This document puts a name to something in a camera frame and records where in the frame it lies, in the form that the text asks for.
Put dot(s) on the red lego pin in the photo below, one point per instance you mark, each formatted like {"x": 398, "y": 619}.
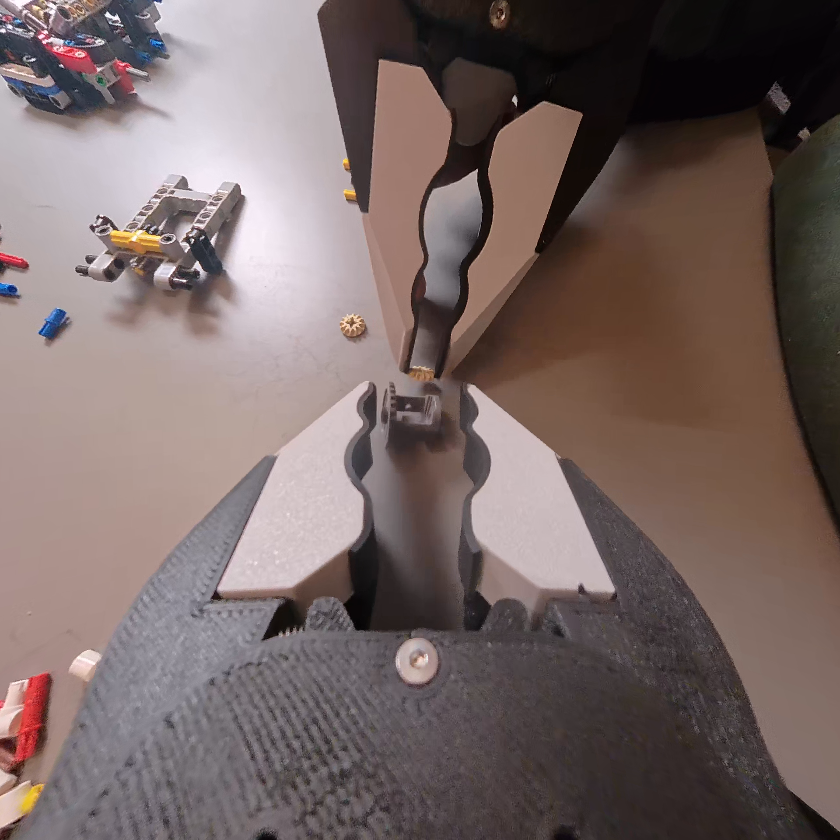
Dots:
{"x": 13, "y": 260}

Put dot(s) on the dark green cloth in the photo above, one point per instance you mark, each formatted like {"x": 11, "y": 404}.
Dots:
{"x": 814, "y": 295}

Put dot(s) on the tan lego bevel gear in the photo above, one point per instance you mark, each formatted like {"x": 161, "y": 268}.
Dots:
{"x": 352, "y": 327}
{"x": 420, "y": 374}

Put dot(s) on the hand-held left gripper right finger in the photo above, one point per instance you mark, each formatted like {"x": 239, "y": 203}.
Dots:
{"x": 525, "y": 512}

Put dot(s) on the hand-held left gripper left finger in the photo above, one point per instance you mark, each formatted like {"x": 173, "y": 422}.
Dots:
{"x": 302, "y": 512}

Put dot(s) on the lego car model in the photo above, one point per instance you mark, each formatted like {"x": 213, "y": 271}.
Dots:
{"x": 65, "y": 59}

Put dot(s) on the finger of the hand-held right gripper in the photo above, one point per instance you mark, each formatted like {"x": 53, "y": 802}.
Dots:
{"x": 394, "y": 197}
{"x": 518, "y": 216}

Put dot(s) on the grey lego differential housing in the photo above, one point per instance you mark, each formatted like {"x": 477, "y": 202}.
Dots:
{"x": 413, "y": 413}

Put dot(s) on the grey lego frame assembly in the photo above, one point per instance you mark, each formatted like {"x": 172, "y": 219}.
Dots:
{"x": 190, "y": 197}

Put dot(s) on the pile of small lego pieces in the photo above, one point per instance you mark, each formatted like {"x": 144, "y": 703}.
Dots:
{"x": 33, "y": 715}

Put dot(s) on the person's right forearm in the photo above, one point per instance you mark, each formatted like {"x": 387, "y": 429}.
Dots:
{"x": 709, "y": 52}

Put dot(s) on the blue lego pin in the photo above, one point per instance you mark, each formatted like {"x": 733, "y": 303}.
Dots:
{"x": 54, "y": 323}
{"x": 9, "y": 290}

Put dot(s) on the white lego connector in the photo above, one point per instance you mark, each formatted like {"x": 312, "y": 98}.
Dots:
{"x": 84, "y": 663}

